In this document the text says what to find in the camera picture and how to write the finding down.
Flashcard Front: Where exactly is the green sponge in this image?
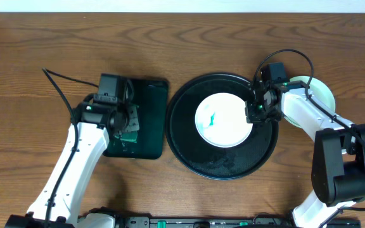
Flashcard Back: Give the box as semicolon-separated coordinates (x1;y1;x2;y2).
115;131;138;143

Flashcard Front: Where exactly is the pink plate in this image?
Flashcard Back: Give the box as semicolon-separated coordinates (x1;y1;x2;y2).
195;92;253;148

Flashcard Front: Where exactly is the mint green plate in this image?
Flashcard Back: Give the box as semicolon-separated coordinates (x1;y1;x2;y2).
285;76;336;128

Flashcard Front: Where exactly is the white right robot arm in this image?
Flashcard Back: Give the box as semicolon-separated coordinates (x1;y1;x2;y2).
245;80;365;227

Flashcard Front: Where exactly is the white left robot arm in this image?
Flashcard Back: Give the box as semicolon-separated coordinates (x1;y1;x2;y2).
5;101;139;228

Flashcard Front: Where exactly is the rectangular black tray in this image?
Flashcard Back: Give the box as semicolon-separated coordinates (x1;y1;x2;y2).
103;79;169;160

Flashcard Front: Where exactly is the round black tray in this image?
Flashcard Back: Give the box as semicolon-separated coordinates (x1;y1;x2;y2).
165;72;279;180

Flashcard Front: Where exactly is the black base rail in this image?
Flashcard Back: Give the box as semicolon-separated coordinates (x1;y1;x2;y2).
77;207;362;228

